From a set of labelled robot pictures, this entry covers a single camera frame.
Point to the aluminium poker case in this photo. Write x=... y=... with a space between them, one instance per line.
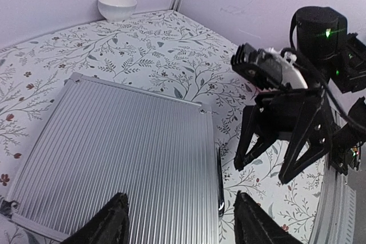
x=100 y=138

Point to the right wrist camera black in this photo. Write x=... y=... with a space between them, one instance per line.
x=268 y=69

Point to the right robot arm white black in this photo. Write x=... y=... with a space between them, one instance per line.
x=327 y=52

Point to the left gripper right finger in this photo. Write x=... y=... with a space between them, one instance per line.
x=252 y=225

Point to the white bowl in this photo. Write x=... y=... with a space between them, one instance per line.
x=116 y=10

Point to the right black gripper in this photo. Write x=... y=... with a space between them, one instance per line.
x=300 y=116

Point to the floral table mat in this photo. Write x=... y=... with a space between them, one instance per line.
x=168 y=53

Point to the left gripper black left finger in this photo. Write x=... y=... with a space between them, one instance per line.
x=109 y=225

